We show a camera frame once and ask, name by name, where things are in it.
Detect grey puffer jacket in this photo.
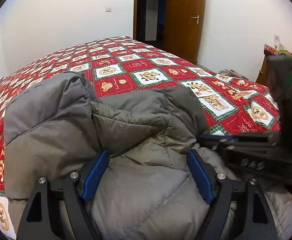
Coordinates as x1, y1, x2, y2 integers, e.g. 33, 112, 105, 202
4, 72, 292, 239

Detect clothes pile on floor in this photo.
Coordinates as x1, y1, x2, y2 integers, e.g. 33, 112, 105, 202
218, 69, 249, 80

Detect red teddy bear bedspread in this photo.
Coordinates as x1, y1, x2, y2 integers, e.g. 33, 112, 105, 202
0, 36, 280, 239

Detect wooden cabinet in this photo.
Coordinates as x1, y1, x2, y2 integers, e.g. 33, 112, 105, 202
256, 50, 272, 86

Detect items on cabinet top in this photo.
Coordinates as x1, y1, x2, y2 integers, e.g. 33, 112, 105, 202
264, 35, 292, 57

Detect brown wooden door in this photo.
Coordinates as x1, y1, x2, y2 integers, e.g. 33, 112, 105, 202
163, 0, 205, 63

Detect silver door handle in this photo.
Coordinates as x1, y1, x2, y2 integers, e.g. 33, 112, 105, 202
192, 15, 200, 24

